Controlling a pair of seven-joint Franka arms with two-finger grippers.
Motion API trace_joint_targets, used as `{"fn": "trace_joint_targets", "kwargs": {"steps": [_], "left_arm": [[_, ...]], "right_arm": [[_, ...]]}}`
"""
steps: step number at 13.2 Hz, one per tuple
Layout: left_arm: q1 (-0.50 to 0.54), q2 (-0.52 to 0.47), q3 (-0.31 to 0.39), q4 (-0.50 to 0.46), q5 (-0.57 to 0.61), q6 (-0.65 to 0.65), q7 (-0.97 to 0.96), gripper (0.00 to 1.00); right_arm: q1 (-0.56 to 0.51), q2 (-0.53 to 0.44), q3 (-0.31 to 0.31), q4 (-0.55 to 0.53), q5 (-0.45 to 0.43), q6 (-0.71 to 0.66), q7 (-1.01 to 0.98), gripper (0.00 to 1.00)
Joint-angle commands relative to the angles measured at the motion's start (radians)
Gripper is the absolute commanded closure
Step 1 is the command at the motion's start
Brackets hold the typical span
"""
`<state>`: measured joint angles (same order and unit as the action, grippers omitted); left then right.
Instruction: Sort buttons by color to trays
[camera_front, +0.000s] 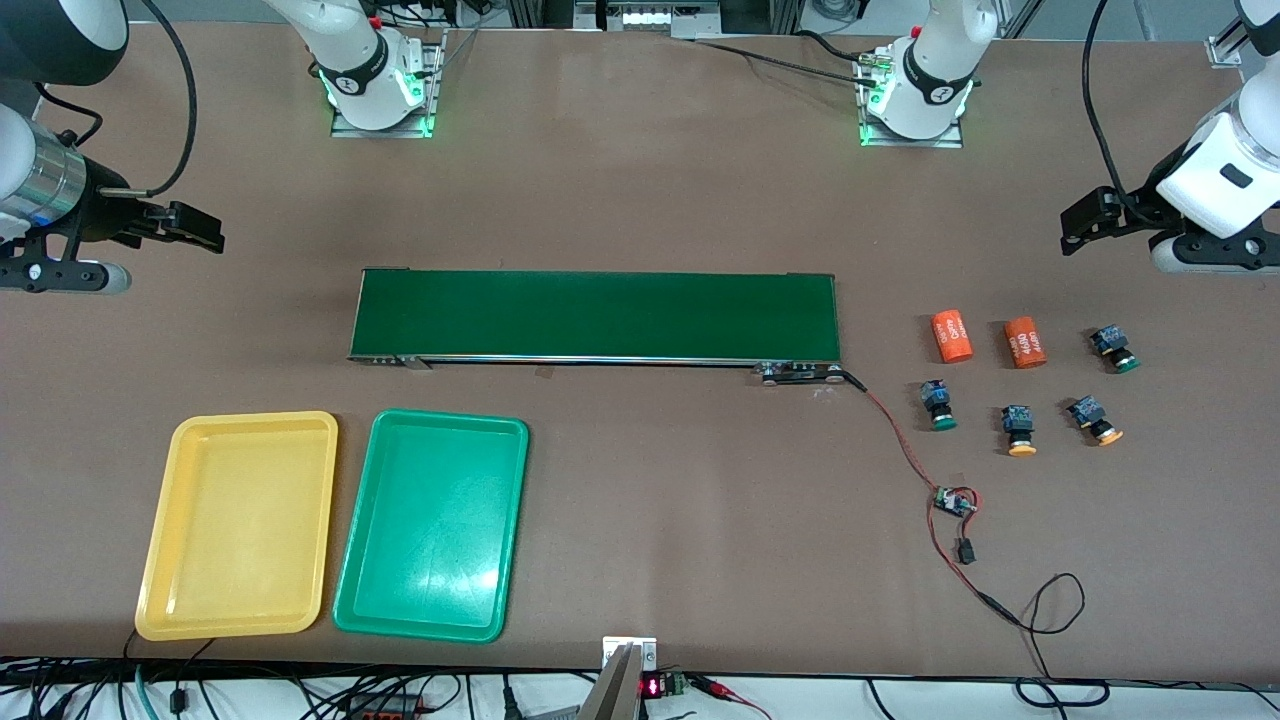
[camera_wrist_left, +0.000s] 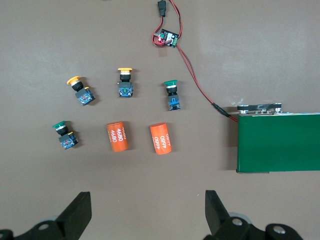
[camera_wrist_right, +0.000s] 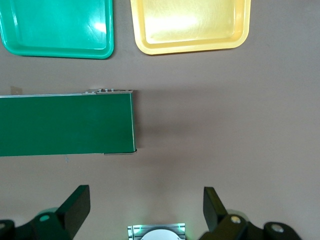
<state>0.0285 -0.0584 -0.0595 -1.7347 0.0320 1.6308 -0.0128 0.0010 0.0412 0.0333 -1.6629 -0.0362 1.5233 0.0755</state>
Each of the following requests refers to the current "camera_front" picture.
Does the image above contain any green push button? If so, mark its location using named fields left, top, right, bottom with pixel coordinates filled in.
left=1090, top=325, right=1142, bottom=374
left=920, top=380, right=958, bottom=432

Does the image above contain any orange cylinder white print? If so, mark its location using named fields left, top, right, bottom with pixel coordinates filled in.
left=932, top=310, right=975, bottom=364
left=1004, top=316, right=1048, bottom=369

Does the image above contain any yellow push button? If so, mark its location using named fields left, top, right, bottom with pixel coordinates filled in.
left=1066, top=396, right=1124, bottom=447
left=1002, top=404, right=1039, bottom=458

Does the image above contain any yellow plastic tray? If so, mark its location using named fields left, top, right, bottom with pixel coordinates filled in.
left=135, top=411, right=339, bottom=641

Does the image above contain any black conveyor motor drive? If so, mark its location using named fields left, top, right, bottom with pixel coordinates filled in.
left=755, top=362, right=849, bottom=386

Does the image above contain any green plastic tray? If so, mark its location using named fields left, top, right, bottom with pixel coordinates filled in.
left=333, top=408, right=530, bottom=643

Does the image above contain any green conveyor belt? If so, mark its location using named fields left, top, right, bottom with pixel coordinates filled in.
left=348, top=268, right=843, bottom=366

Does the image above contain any lit control box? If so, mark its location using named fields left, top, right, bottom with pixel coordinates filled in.
left=575, top=0, right=723, bottom=39

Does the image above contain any black power strip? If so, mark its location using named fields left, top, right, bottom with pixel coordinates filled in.
left=345, top=695, right=423, bottom=720

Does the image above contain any red clip lead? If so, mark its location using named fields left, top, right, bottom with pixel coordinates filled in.
left=690, top=675, right=773, bottom=720

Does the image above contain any grey metal pole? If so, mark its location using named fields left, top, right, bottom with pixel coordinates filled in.
left=575, top=643, right=647, bottom=720

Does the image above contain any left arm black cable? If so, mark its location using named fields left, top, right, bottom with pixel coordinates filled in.
left=1083, top=0, right=1151, bottom=226

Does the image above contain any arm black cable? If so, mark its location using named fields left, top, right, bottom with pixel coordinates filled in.
left=125, top=0, right=199, bottom=198
left=1083, top=0, right=1151, bottom=226

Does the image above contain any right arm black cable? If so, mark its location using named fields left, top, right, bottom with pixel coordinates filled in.
left=125, top=0, right=199, bottom=198

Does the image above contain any aluminium frame profile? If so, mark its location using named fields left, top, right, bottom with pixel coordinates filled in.
left=1205, top=18, right=1251, bottom=69

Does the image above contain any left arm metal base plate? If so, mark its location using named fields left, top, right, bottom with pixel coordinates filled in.
left=860, top=50, right=966, bottom=149

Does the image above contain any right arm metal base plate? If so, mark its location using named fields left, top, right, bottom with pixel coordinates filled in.
left=330, top=30, right=446, bottom=139

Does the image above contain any red black twin wire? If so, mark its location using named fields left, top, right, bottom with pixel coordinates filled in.
left=843, top=370, right=1023, bottom=627

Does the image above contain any black table cable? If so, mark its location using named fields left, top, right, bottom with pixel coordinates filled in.
left=690, top=30, right=881, bottom=89

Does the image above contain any thin black cable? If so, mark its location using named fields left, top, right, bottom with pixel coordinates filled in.
left=1015, top=573, right=1111, bottom=707

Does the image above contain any small metal bracket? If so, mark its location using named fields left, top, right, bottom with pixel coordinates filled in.
left=602, top=636, right=659, bottom=673

